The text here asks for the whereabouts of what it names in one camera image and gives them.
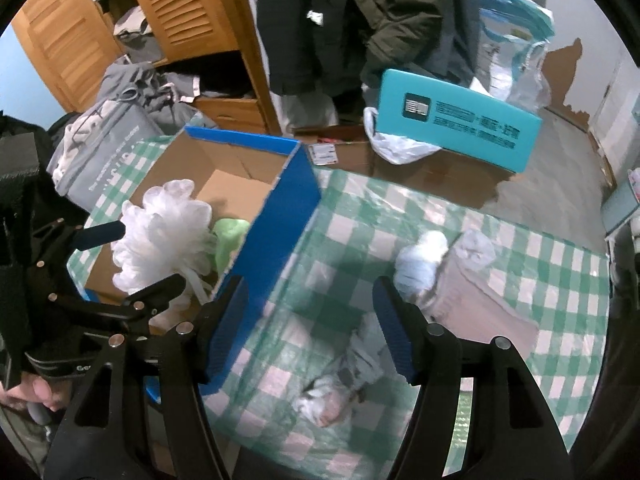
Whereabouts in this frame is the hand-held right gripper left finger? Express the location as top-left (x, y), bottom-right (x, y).
top-left (45, 275), bottom-right (251, 480)

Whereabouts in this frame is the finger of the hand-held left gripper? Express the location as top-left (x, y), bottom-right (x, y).
top-left (47, 274), bottom-right (187, 341)
top-left (32, 219), bottom-right (127, 261)

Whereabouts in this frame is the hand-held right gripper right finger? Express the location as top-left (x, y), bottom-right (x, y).
top-left (372, 275), bottom-right (571, 480)

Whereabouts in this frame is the grey blue sock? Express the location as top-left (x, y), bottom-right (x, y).
top-left (320, 315), bottom-right (396, 401)

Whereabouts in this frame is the white mesh bath pouf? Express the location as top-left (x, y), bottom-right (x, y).
top-left (111, 179), bottom-right (218, 306)

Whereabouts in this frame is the white and blue sock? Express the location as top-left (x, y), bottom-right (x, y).
top-left (392, 230), bottom-right (451, 306)

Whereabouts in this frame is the pinkish grey knit cloth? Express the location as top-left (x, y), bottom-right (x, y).
top-left (425, 252), bottom-right (538, 361)

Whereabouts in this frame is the white cloth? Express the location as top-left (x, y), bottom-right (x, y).
top-left (272, 90), bottom-right (341, 136)
top-left (447, 230), bottom-right (496, 273)

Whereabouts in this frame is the blue cardboard box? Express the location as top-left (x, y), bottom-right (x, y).
top-left (75, 126), bottom-right (323, 406)

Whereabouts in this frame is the person's left hand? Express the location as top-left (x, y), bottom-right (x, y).
top-left (0, 375), bottom-right (68, 413)

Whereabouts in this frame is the grey tote bag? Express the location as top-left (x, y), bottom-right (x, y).
top-left (47, 100), bottom-right (168, 211)

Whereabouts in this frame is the light green cloth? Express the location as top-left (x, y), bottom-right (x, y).
top-left (210, 217), bottom-right (251, 276)

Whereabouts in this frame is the green checked mat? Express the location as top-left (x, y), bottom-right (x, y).
top-left (65, 135), bottom-right (613, 480)

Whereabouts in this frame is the pile of grey clothes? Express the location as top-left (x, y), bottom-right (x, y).
top-left (95, 7), bottom-right (221, 131)

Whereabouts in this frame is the flat brown cardboard sheet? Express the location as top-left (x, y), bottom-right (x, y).
top-left (292, 125), bottom-right (521, 211)

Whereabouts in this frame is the small white label card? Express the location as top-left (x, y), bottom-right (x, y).
top-left (307, 142), bottom-right (337, 166)

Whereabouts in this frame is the teal printed box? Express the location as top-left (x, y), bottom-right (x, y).
top-left (372, 69), bottom-right (543, 175)

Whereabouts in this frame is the white cloth under jackets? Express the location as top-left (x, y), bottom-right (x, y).
top-left (272, 90), bottom-right (341, 136)

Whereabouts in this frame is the wooden louvered wardrobe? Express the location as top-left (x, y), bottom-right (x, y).
top-left (10, 0), bottom-right (286, 136)

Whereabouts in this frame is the grey blue flat box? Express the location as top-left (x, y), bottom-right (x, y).
top-left (600, 175), bottom-right (640, 236)

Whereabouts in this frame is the clear plastic bag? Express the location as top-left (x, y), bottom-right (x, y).
top-left (505, 42), bottom-right (553, 111)

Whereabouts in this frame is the dark hanging jacket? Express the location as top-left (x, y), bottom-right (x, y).
top-left (255, 0), bottom-right (368, 96)

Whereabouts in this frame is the blue and white plastic bag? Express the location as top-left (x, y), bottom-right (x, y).
top-left (475, 0), bottom-right (556, 106)

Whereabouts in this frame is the dark grey hanging coat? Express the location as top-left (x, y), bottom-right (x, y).
top-left (445, 0), bottom-right (483, 86)

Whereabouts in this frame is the olive hanging jacket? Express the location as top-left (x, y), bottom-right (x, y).
top-left (340, 0), bottom-right (481, 86)

